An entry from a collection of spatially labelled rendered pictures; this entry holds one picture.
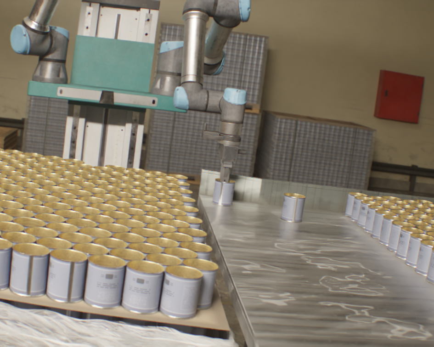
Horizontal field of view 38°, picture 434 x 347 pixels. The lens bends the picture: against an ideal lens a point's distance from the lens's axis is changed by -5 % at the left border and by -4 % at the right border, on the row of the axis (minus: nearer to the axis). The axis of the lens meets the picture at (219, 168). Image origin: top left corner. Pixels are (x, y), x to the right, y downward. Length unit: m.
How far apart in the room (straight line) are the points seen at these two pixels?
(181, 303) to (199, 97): 1.16
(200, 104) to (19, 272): 1.20
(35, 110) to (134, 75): 5.88
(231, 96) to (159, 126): 6.47
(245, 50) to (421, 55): 3.62
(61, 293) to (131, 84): 1.77
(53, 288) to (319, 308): 0.51
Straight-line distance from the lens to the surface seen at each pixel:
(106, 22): 2.91
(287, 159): 8.80
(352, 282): 1.51
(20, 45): 2.60
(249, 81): 8.61
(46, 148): 8.67
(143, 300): 1.15
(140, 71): 2.82
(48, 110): 8.62
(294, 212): 2.04
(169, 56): 2.69
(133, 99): 2.66
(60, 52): 2.71
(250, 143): 8.72
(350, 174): 9.05
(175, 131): 8.59
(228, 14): 2.37
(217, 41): 2.55
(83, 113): 2.87
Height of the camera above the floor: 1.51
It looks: 8 degrees down
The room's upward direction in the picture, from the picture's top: 8 degrees clockwise
